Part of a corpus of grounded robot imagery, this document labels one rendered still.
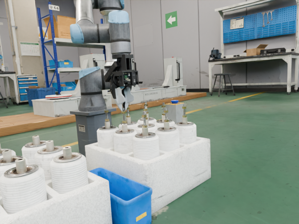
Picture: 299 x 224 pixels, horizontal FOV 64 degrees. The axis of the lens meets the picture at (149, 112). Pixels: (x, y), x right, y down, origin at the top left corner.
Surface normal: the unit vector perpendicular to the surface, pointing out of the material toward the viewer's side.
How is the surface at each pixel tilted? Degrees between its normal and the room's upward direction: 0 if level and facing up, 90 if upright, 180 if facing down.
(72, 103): 90
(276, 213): 0
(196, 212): 0
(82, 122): 90
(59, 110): 90
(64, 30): 89
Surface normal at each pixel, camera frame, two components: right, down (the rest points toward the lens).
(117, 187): -0.71, 0.11
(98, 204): 0.70, 0.06
